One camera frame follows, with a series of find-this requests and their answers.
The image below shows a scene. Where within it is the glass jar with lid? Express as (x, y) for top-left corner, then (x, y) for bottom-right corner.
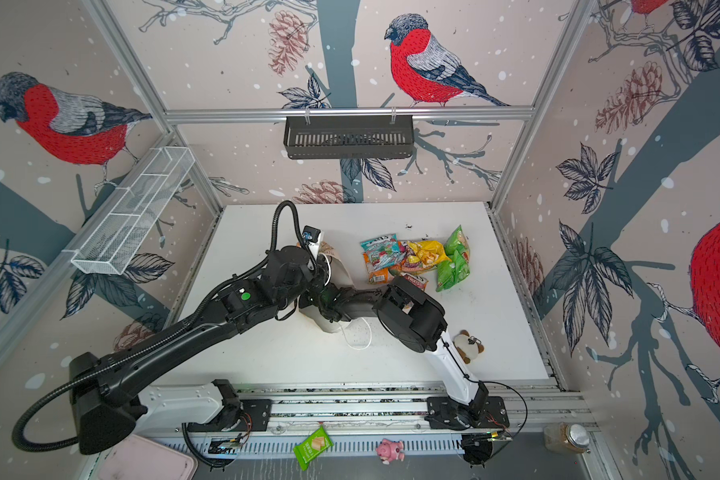
(543, 422), (591, 454)

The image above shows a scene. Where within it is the small colourful candy packet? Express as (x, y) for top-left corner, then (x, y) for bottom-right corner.
(400, 272), (428, 291)

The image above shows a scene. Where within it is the yellow chips bag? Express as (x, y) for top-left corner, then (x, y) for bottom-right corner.
(411, 240), (450, 273)

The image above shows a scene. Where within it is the pink tray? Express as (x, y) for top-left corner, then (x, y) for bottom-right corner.
(95, 435), (198, 480)

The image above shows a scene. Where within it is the beige paper bag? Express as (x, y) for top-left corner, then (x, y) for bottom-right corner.
(297, 240), (373, 351)

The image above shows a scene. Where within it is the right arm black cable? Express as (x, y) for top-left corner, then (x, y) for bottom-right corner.
(443, 341), (529, 466)

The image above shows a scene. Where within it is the teal Fox's candy bag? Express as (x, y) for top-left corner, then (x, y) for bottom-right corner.
(360, 233), (405, 271)

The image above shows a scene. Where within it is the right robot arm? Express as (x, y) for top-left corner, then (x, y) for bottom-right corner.
(298, 278), (489, 431)

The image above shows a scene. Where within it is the white wire mesh basket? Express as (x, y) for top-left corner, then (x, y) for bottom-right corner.
(71, 146), (195, 275)

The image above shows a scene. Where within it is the brown white plush toy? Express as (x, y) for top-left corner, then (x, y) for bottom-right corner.
(453, 330), (485, 365)

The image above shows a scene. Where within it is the black hanging metal shelf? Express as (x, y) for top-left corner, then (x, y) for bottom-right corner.
(283, 115), (415, 160)

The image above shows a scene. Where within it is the green snack packet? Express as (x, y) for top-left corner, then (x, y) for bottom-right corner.
(293, 425), (334, 471)
(436, 225), (471, 292)

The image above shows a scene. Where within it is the pink pig toy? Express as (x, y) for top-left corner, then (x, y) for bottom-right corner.
(375, 439), (405, 465)

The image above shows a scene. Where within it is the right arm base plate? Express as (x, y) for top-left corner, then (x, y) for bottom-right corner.
(425, 396), (510, 431)

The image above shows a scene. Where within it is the aluminium rail frame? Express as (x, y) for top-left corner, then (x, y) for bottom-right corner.
(135, 382), (599, 460)

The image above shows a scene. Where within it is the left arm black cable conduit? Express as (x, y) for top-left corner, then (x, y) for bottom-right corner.
(10, 200), (304, 469)

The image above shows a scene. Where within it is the aluminium horizontal frame bar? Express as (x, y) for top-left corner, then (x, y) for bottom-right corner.
(163, 106), (536, 125)

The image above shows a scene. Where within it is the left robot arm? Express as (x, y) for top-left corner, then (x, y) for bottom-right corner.
(70, 245), (324, 455)

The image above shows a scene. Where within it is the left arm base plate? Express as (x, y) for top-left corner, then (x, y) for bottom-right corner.
(187, 399), (273, 433)

